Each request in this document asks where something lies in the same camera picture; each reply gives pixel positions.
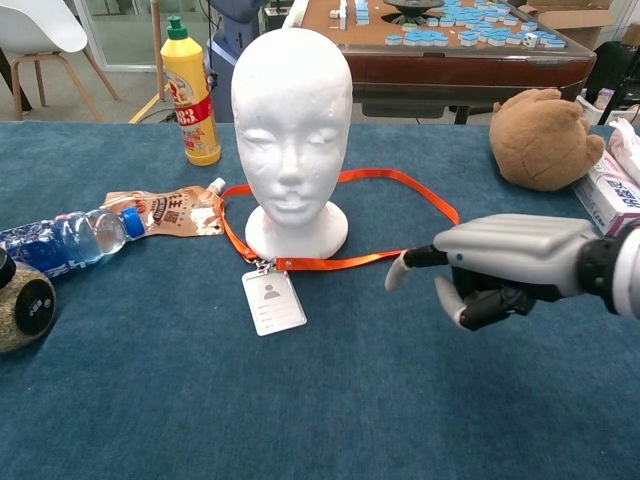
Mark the blue table mat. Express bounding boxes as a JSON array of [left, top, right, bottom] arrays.
[[0, 121, 640, 480]]

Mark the wooden pole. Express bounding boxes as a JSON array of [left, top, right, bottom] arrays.
[[149, 0, 167, 104]]

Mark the yellow detergent bottle green cap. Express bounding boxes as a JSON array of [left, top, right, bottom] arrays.
[[160, 14, 222, 167]]

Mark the water bottle with blue cap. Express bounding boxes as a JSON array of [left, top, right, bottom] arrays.
[[0, 207, 147, 281]]

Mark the orange lanyard with badge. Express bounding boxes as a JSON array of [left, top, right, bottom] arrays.
[[219, 168, 461, 338]]

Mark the brown mahjong table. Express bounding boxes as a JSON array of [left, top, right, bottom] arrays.
[[282, 0, 599, 126]]

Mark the blue grey machine base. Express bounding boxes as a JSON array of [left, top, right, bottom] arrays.
[[204, 0, 266, 124]]

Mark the white chair with wooden legs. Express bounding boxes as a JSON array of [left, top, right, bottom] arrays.
[[0, 0, 121, 122]]

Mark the white foam mannequin head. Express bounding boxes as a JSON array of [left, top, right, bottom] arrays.
[[230, 27, 354, 267]]

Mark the glass grain jar black lid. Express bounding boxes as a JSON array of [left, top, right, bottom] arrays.
[[0, 247, 57, 355]]

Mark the brown spout pouch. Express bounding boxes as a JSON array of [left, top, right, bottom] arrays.
[[97, 178, 227, 237]]

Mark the black tripod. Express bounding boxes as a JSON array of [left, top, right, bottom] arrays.
[[597, 69, 640, 126]]

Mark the white pink toothpaste box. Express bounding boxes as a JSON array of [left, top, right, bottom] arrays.
[[571, 149, 640, 237]]

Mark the cardboard box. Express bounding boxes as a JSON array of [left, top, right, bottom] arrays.
[[519, 0, 616, 51]]

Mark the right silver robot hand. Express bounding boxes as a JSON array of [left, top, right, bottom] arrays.
[[384, 213, 609, 332]]

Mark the brown plush toy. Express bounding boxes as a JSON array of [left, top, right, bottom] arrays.
[[488, 88, 607, 193]]

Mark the black round table centrepiece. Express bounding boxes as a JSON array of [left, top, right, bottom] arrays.
[[382, 0, 446, 25]]

